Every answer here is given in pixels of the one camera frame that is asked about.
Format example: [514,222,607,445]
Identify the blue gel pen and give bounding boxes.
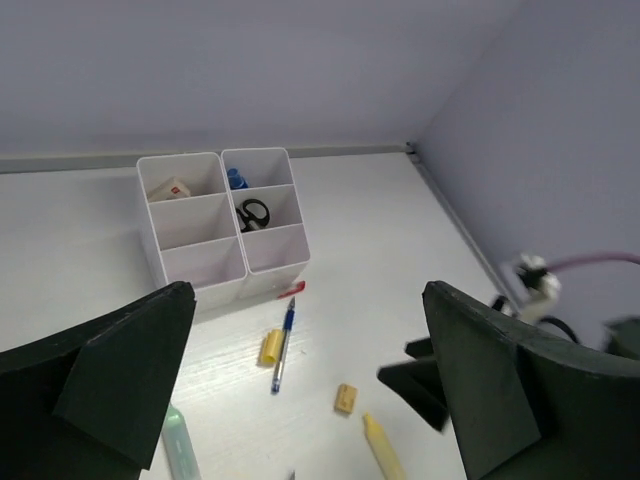
[271,297,296,395]

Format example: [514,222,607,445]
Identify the red pen cap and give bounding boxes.
[278,281,306,299]

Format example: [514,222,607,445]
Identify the black handled scissors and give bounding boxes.
[235,198,271,233]

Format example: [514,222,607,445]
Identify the yellow highlighter cap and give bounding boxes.
[258,329,284,367]

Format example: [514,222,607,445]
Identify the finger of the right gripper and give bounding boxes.
[377,362,449,432]
[404,337,434,358]

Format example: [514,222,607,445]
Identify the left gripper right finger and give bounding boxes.
[423,281,639,479]

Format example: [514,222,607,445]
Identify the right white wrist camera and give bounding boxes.
[500,253,561,325]

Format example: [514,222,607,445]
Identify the left white compartment organizer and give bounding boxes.
[136,152,247,314]

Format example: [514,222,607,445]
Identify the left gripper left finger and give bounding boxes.
[1,281,196,479]

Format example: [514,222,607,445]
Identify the white pink eraser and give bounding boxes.
[147,177,192,203]

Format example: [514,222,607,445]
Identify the tan wooden eraser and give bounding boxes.
[334,383,358,415]

